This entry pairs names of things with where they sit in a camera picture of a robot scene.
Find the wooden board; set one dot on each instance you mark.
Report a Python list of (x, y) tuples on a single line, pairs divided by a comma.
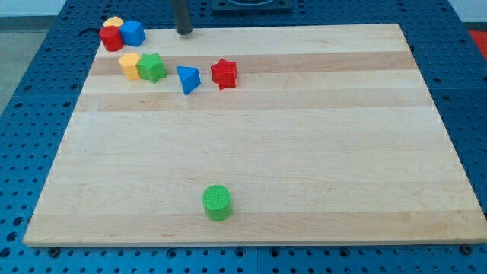
[(330, 137)]

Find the green cylinder block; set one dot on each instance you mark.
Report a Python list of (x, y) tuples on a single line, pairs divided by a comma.
[(216, 200)]

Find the red star block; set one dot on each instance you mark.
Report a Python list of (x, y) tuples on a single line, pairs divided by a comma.
[(224, 74)]

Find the blue triangle block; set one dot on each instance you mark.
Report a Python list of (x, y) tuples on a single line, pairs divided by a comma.
[(189, 78)]

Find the green star block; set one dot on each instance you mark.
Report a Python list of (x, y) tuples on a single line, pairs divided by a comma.
[(151, 67)]

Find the yellow hexagon block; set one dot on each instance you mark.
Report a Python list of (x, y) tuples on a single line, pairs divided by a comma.
[(128, 63)]

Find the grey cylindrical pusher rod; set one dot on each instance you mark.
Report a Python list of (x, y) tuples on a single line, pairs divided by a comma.
[(181, 17)]

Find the blue cube block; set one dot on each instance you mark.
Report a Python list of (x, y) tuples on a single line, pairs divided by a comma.
[(132, 33)]

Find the red cylinder block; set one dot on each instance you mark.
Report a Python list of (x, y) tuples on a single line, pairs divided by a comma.
[(111, 38)]

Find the yellow heart block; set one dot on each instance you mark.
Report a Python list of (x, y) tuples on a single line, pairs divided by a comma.
[(114, 21)]

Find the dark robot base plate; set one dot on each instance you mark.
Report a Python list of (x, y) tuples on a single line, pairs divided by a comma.
[(251, 5)]

